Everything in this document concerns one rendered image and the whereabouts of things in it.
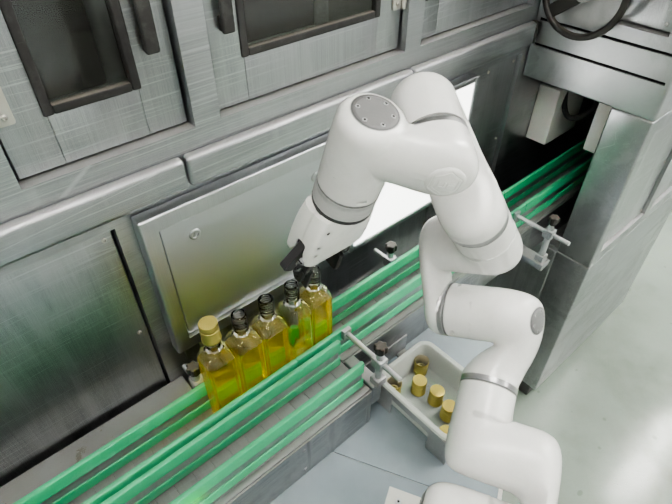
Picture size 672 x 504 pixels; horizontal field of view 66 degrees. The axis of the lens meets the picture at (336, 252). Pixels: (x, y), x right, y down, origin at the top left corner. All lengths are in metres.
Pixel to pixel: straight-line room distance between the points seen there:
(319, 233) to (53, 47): 0.43
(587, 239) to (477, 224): 1.08
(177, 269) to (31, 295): 0.23
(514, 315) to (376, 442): 0.56
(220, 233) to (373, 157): 0.54
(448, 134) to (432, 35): 0.77
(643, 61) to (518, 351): 0.88
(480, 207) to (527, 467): 0.36
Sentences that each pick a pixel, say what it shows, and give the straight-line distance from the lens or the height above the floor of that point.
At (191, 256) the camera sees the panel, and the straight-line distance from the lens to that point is 0.99.
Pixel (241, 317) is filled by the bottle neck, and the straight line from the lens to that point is 0.95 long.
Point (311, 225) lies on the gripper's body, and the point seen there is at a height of 1.47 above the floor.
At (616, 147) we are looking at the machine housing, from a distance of 1.57.
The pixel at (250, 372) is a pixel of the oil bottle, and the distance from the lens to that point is 1.04.
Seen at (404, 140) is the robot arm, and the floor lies 1.59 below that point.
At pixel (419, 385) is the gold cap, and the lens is 1.26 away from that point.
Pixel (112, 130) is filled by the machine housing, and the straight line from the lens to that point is 0.87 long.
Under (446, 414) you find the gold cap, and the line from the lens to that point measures 1.24.
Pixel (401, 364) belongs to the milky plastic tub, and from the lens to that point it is 1.27.
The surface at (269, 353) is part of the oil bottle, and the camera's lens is 1.04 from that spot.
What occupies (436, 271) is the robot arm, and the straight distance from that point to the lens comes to 0.80.
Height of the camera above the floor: 1.84
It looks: 42 degrees down
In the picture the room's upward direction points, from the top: straight up
